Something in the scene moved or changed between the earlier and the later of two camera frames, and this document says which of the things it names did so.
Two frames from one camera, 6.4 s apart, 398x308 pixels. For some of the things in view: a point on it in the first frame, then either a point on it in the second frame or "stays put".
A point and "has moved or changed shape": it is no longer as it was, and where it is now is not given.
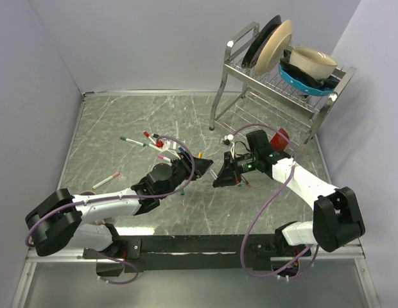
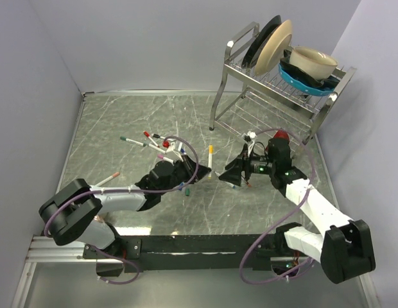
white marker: [213, 174] has moved or changed shape
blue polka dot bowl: [303, 86] stays put
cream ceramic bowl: [312, 63] stays put
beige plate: [273, 47] stays put
